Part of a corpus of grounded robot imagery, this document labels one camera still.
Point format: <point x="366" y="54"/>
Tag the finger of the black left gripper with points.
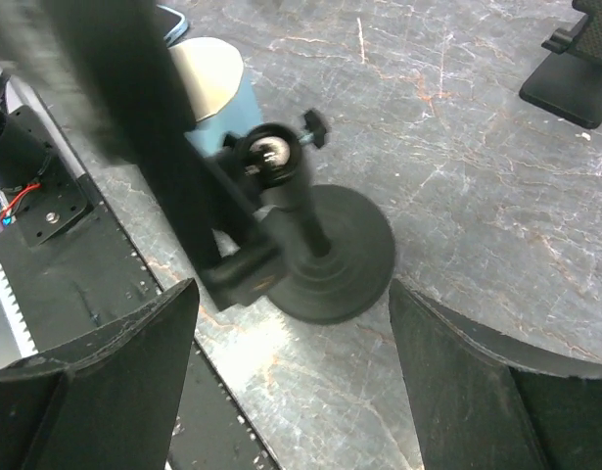
<point x="85" y="53"/>

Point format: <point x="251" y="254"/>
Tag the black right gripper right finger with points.
<point x="484" y="400"/>

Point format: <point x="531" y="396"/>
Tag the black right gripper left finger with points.
<point x="105" y="400"/>

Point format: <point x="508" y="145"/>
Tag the black phone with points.
<point x="187" y="186"/>

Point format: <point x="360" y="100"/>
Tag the black round-base phone holder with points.
<point x="322" y="253"/>

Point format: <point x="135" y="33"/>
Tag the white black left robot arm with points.
<point x="22" y="156"/>

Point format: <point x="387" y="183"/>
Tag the phone in light blue case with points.
<point x="172" y="23"/>

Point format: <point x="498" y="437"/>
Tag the black folding phone stand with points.
<point x="568" y="83"/>

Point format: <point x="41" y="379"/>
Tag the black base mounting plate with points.
<point x="73" y="269"/>

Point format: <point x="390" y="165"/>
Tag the light blue mug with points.
<point x="219" y="89"/>

